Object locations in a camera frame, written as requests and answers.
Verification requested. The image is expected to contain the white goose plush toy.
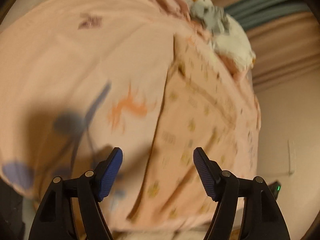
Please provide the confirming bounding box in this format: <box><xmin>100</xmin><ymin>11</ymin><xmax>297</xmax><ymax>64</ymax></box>
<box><xmin>190</xmin><ymin>0</ymin><xmax>256</xmax><ymax>72</ymax></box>

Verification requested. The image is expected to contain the teal blue curtain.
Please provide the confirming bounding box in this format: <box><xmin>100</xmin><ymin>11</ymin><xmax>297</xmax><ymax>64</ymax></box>
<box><xmin>224</xmin><ymin>0</ymin><xmax>311</xmax><ymax>31</ymax></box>

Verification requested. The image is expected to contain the peach cartoon print baby garment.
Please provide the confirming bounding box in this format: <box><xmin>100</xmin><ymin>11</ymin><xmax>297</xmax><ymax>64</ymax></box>
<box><xmin>128</xmin><ymin>35</ymin><xmax>261</xmax><ymax>230</ymax></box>

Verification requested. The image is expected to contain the grey small garment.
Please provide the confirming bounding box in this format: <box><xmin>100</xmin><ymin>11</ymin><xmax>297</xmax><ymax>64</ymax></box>
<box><xmin>198</xmin><ymin>5</ymin><xmax>229</xmax><ymax>35</ymax></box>

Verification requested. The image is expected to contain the pink printed bed blanket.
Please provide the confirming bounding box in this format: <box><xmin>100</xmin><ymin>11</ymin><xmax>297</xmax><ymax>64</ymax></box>
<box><xmin>0</xmin><ymin>0</ymin><xmax>262</xmax><ymax>233</ymax></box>

